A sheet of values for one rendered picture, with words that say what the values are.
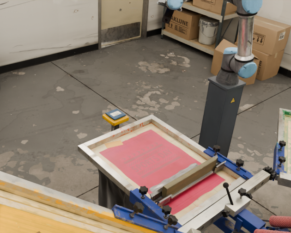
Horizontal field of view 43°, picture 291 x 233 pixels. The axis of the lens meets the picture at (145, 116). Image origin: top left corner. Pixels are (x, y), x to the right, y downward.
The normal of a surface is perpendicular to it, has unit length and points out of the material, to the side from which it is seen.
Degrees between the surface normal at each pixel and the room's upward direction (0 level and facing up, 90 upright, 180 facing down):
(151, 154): 0
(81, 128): 0
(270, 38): 88
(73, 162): 0
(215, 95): 90
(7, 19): 90
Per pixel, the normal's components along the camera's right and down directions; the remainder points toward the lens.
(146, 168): 0.07, -0.84
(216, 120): -0.80, 0.27
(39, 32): 0.66, 0.44
